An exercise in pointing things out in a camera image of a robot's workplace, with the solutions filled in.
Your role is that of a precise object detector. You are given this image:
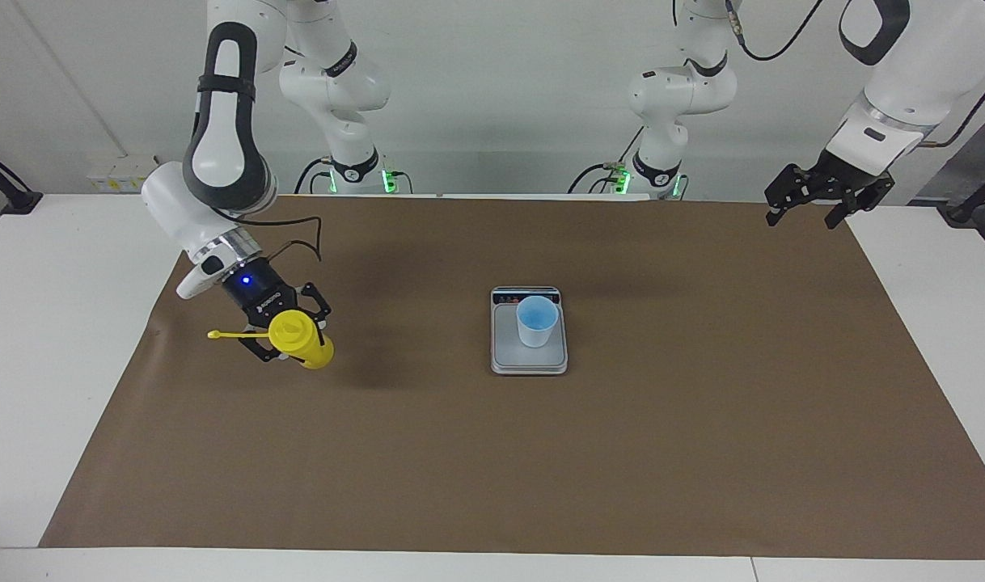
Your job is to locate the white wall socket box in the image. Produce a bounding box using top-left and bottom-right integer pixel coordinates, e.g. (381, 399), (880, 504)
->
(88, 155), (166, 193)

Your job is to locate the brown table mat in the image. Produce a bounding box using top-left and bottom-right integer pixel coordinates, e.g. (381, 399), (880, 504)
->
(38, 196), (985, 560)

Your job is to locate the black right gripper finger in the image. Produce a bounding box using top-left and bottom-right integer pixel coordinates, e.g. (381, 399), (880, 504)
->
(238, 323), (285, 364)
(297, 282), (333, 348)

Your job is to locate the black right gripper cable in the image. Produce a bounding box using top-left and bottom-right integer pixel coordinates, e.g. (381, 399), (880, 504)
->
(218, 212), (324, 264)

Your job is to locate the light blue plastic cup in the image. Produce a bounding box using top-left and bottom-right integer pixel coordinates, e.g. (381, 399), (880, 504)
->
(516, 296), (560, 348)

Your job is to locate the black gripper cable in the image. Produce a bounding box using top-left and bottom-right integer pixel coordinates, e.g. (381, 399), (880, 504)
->
(218, 212), (324, 264)
(723, 0), (985, 150)

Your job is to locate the black arm base cable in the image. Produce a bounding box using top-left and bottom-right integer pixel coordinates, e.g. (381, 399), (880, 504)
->
(294, 156), (336, 195)
(568, 125), (647, 195)

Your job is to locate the silver digital kitchen scale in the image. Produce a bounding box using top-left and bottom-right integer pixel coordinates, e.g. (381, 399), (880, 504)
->
(490, 286), (569, 377)

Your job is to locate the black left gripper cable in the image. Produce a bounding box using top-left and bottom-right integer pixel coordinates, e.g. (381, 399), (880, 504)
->
(723, 0), (985, 150)

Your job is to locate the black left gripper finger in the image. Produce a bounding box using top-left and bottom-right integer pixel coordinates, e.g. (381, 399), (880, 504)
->
(766, 164), (814, 226)
(824, 191), (872, 230)

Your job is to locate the black clamp stand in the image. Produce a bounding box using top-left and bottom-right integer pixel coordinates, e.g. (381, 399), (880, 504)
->
(937, 162), (985, 225)
(0, 144), (43, 215)

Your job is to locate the yellow squeeze bottle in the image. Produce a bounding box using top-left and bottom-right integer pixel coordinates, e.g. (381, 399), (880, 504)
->
(208, 311), (335, 370)

